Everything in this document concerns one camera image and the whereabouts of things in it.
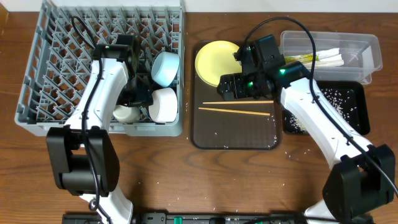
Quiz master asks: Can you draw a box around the pile of rice waste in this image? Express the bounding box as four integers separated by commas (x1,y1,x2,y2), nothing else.
282,88,361,134

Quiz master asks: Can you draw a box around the dark brown serving tray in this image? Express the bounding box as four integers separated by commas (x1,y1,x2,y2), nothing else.
189,40,283,151

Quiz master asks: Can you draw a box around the green orange snack wrapper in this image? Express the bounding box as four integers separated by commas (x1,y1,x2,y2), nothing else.
284,54,313,63

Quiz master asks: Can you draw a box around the pink white bowl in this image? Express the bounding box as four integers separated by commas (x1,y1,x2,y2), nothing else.
149,88,178,123

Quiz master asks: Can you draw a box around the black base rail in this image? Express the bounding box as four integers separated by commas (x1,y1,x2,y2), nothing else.
61,213,374,224

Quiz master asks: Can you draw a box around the lower wooden chopstick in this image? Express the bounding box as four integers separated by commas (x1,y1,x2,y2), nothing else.
198,107,271,116

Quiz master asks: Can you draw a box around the black waste tray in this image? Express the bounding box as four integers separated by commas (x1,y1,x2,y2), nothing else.
280,80,371,136

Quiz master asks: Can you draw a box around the white paper cup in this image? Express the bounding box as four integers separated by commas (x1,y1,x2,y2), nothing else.
113,105,141,124

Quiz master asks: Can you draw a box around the clear plastic bin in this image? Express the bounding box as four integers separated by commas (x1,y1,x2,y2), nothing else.
279,30,383,85

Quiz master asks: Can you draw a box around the light blue bowl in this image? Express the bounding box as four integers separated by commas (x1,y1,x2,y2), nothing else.
151,52,180,88

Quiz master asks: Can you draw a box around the wooden chopstick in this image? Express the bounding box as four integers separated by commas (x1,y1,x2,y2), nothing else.
203,100,274,105
198,107,271,116

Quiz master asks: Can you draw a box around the yellow plate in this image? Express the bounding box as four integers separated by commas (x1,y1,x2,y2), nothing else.
195,40,242,87

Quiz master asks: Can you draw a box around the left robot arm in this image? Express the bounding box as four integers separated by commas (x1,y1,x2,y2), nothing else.
46,35,153,223

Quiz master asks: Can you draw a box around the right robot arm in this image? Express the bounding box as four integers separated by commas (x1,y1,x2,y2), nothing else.
217,35,397,223

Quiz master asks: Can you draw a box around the white paper napkin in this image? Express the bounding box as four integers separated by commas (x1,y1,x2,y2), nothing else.
299,48,345,68

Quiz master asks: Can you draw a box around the upper wooden chopstick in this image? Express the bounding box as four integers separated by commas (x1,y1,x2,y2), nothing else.
203,100,274,105

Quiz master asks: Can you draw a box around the grey dish rack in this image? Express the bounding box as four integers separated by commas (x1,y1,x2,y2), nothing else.
15,1,185,136

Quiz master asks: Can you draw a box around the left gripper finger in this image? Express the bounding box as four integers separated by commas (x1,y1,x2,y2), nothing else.
117,78,139,106
136,76,154,106

